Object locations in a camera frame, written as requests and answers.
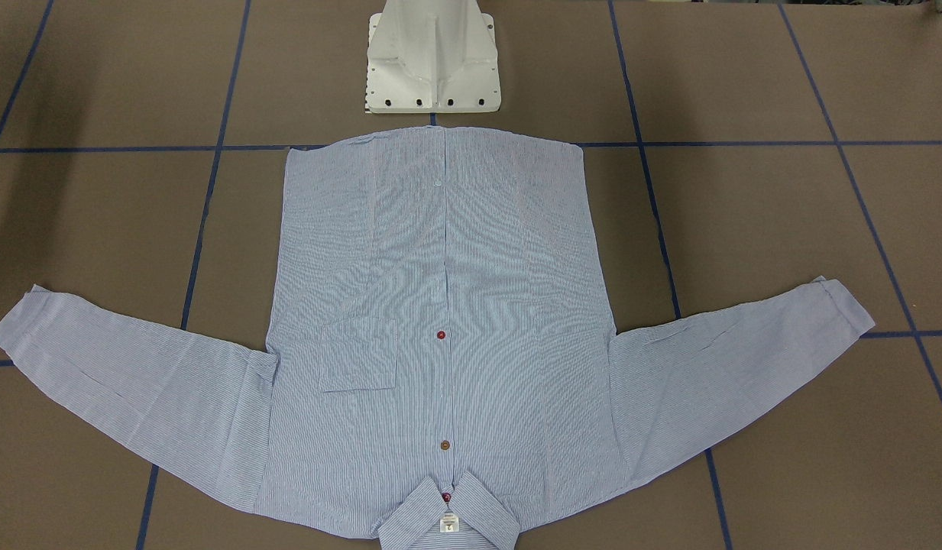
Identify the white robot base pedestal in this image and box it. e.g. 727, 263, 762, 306
364, 1, 502, 115

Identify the light blue striped shirt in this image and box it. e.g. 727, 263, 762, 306
0, 128, 875, 549

